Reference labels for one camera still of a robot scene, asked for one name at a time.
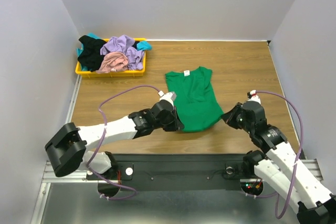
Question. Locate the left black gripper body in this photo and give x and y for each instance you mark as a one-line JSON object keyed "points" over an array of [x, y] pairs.
{"points": [[177, 121]]}

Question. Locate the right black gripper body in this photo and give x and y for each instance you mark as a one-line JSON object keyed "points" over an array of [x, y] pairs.
{"points": [[233, 116]]}

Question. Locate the green t-shirt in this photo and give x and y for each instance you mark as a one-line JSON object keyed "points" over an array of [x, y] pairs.
{"points": [[195, 101]]}

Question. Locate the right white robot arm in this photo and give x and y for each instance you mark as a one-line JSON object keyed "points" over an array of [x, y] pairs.
{"points": [[277, 164]]}

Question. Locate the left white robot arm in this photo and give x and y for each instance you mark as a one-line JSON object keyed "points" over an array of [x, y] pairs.
{"points": [[75, 148]]}

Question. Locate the yellow plastic bin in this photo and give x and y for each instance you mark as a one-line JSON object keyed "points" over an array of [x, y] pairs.
{"points": [[110, 73]]}

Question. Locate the teal t-shirt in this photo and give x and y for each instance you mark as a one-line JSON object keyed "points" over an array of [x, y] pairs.
{"points": [[144, 45]]}

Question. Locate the pink t-shirt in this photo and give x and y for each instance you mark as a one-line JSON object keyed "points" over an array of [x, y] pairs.
{"points": [[113, 62]]}

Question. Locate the lavender t-shirt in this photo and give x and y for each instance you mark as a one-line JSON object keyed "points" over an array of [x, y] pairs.
{"points": [[128, 47]]}

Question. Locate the black t-shirt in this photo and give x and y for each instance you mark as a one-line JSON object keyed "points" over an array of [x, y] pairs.
{"points": [[90, 57]]}

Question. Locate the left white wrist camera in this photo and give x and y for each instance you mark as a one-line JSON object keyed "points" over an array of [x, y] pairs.
{"points": [[170, 96]]}

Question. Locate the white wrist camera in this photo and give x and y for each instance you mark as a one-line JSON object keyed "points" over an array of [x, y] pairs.
{"points": [[170, 96], [252, 96]]}

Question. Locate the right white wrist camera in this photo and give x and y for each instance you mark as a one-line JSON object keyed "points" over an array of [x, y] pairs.
{"points": [[252, 96]]}

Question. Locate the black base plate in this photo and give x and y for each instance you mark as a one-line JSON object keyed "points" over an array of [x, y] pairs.
{"points": [[164, 172]]}

